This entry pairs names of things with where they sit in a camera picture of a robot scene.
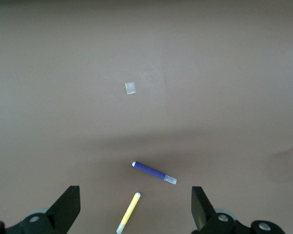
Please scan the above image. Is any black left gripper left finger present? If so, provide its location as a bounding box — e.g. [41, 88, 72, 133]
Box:
[0, 185, 81, 234]

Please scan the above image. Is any small square tape piece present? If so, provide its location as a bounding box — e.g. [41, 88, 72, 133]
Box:
[125, 82, 137, 95]

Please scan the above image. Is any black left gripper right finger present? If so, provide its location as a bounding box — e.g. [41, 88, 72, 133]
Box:
[191, 186, 287, 234]

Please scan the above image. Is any blue marker pen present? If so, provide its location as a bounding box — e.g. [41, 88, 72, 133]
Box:
[131, 161, 178, 185]

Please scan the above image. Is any yellow marker pen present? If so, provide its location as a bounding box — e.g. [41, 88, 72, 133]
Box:
[116, 192, 142, 234]

